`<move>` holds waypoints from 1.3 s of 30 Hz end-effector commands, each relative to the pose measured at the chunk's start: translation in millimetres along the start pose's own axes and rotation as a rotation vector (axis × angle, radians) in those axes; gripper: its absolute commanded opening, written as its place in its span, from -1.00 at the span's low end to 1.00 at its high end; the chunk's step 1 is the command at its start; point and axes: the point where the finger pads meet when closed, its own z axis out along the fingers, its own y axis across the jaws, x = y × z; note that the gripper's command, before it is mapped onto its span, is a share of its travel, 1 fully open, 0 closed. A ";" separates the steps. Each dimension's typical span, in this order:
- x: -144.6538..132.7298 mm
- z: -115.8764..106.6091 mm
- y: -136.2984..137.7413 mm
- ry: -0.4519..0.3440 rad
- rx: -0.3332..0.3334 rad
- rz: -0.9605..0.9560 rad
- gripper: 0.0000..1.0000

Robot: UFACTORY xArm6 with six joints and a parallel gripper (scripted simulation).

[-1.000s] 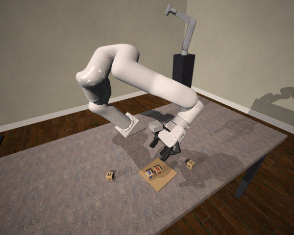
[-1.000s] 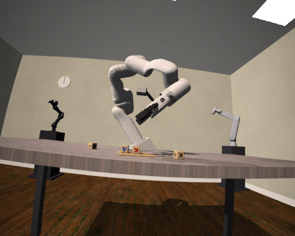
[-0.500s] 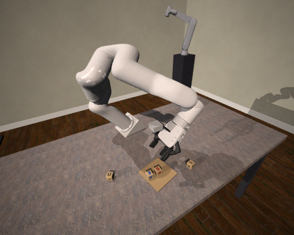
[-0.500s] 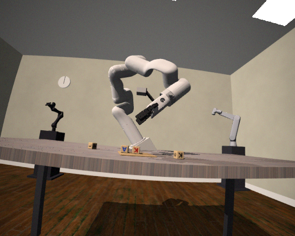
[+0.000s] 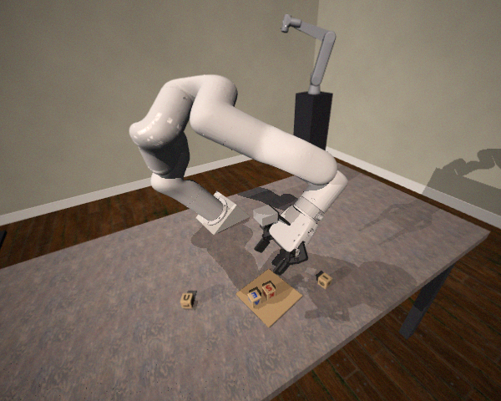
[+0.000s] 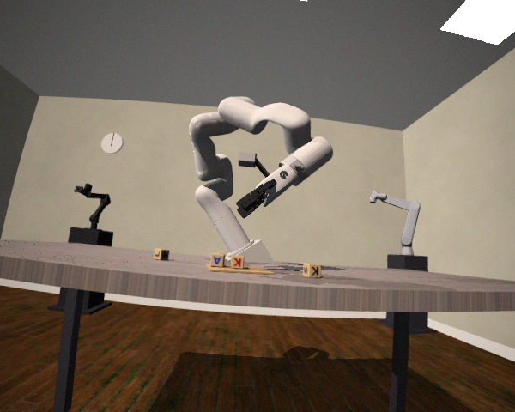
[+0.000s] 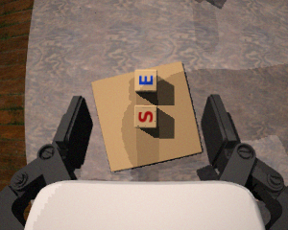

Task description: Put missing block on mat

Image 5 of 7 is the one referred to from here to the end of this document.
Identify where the tan flat mat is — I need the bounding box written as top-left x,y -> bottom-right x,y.
236,269 -> 302,327

